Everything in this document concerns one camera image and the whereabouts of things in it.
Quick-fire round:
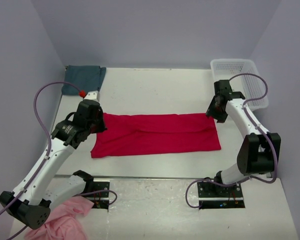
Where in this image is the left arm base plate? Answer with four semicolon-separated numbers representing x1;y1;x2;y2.
84;179;110;210

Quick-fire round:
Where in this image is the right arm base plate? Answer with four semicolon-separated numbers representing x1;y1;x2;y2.
196;181;246;210

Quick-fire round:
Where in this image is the folded grey-blue t shirt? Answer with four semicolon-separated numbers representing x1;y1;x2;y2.
64;65;107;93

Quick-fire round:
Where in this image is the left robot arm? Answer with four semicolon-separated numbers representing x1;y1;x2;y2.
0;99;106;230

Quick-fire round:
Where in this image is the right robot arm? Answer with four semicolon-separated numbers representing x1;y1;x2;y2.
206;80;281;186

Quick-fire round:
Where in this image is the white plastic basket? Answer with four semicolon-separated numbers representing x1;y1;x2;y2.
210;58;269;112

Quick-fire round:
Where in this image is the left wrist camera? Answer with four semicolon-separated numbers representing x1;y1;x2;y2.
79;90;100;103

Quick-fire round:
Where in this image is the pink t shirt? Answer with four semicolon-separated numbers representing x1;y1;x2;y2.
24;196;94;240

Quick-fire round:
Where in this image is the red t shirt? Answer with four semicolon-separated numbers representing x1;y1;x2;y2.
90;113;221;159

